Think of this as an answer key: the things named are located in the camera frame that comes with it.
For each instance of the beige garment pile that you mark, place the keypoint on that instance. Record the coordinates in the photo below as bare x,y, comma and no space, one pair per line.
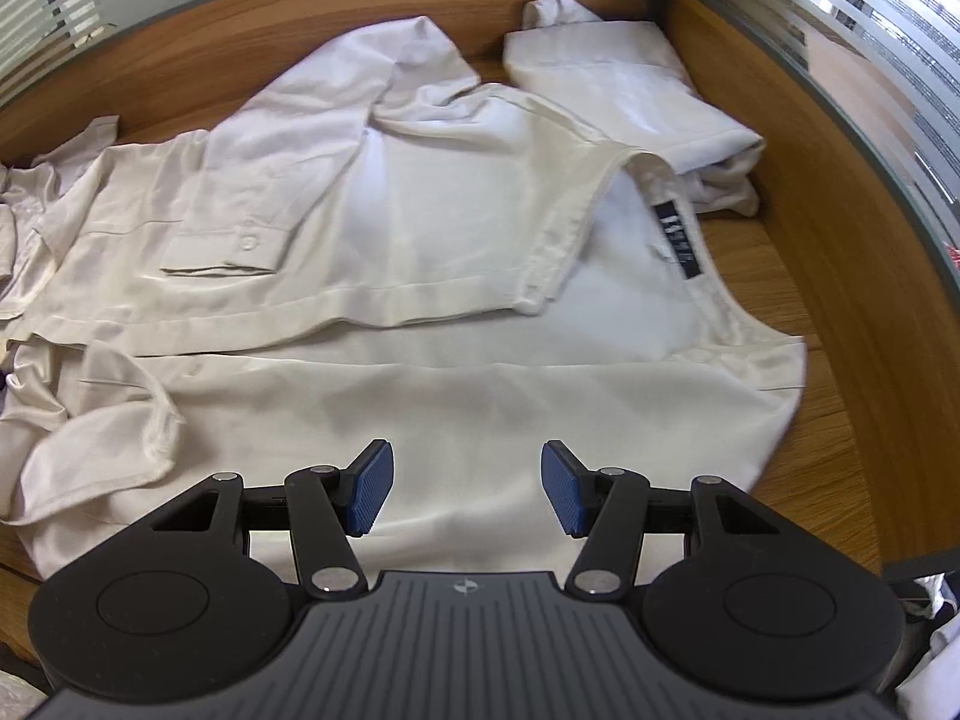
33,203

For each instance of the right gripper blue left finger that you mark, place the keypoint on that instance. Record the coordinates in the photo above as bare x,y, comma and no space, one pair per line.
327,507

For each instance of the folded white shirt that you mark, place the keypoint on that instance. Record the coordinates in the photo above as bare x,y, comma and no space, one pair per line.
625,79

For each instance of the cream satin shirt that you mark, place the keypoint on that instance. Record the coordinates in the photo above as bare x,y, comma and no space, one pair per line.
379,244

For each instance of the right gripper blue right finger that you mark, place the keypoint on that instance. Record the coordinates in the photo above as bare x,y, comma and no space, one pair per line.
605,508

